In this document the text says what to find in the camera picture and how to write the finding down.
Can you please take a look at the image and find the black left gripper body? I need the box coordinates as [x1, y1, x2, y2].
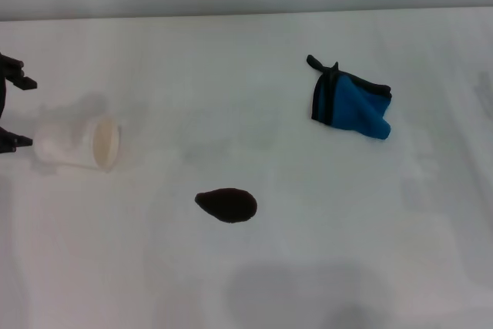
[0, 78, 8, 120]

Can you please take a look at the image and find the white paper cup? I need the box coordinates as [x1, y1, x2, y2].
[33, 115, 122, 173]

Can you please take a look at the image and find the blue rag with black trim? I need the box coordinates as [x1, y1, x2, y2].
[306, 54, 394, 141]

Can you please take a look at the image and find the black water stain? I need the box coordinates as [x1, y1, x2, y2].
[194, 187, 258, 225]

